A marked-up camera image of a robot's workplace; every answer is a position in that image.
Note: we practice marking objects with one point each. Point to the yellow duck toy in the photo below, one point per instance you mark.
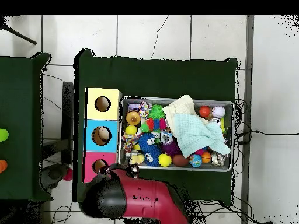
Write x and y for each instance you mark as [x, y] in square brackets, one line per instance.
[137, 159]

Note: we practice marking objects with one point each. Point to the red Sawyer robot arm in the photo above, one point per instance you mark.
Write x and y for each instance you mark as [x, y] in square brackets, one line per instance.
[144, 198]

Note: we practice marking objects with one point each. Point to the wooden box with three holes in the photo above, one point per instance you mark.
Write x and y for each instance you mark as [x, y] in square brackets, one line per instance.
[102, 93]

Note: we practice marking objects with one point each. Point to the clear mesh bin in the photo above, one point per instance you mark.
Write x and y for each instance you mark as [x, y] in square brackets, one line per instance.
[205, 166]

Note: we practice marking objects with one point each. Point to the green spiky ball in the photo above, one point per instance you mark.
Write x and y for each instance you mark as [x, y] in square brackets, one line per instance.
[156, 112]

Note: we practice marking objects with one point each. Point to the toy hamburger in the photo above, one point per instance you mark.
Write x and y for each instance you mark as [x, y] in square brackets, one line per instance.
[133, 117]

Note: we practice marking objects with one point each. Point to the blue spiky monster toy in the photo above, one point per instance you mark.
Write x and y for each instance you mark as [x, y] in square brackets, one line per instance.
[146, 141]

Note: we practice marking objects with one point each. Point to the yellow tennis ball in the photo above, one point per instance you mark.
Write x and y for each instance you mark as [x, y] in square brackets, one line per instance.
[131, 130]

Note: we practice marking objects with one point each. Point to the cream waffle cloth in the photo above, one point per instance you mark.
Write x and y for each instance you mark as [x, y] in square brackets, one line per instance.
[182, 106]

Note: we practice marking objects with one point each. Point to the yellow smiley ball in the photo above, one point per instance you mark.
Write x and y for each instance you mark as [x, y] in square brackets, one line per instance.
[164, 160]

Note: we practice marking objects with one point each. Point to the mint green cloth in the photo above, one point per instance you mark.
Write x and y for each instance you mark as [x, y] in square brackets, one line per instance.
[193, 133]

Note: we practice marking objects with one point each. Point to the dark green table cloth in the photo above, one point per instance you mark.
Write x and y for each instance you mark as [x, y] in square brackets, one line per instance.
[21, 116]
[158, 77]

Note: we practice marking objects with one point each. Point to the orange ball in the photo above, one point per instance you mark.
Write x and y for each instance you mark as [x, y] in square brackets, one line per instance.
[204, 111]

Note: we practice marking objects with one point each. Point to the globe print ball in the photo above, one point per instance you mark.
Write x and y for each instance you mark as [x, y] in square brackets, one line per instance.
[195, 160]

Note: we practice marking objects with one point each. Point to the white baseball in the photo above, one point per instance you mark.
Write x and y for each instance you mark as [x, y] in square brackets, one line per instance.
[218, 112]

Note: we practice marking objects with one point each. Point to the lime green toy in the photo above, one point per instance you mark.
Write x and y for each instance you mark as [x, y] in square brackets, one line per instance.
[2, 135]

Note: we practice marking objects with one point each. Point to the orange toy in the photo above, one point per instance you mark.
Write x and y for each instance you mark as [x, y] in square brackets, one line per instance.
[2, 166]

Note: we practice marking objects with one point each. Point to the black tripod leg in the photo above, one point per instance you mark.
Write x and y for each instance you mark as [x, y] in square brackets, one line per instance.
[21, 36]

